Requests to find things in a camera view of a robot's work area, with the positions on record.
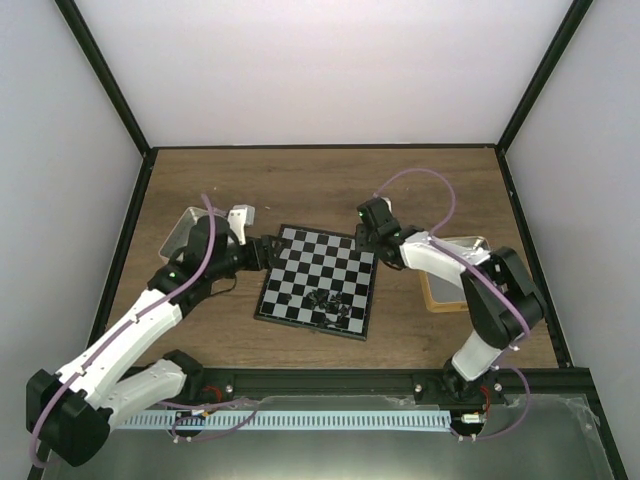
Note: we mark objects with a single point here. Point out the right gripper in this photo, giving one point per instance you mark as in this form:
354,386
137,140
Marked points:
361,244

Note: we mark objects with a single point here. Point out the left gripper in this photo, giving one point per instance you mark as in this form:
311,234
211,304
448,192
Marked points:
269,261

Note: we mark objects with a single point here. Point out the black white chess board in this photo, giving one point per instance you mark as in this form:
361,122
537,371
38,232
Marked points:
319,259

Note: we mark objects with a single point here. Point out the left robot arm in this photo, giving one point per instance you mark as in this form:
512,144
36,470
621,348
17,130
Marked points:
73,410

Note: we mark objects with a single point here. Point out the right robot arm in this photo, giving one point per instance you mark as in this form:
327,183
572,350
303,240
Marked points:
503,302

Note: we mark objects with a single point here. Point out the pile of black chess pieces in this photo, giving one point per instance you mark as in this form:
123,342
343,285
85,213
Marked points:
327,309

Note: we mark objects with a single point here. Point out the yellow metal tin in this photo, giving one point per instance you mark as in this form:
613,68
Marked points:
441,296

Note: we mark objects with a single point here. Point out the pink metal tin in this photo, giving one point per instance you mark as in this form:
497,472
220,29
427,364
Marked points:
178,236

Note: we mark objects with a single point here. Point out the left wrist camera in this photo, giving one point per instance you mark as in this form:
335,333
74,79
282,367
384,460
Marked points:
239,218

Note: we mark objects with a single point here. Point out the light blue slotted cable duct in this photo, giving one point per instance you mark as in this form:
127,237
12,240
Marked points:
410,421

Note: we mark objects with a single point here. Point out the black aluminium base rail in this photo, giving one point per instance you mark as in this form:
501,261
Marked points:
424,386

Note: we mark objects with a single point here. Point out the black enclosure frame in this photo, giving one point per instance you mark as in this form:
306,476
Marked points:
560,41

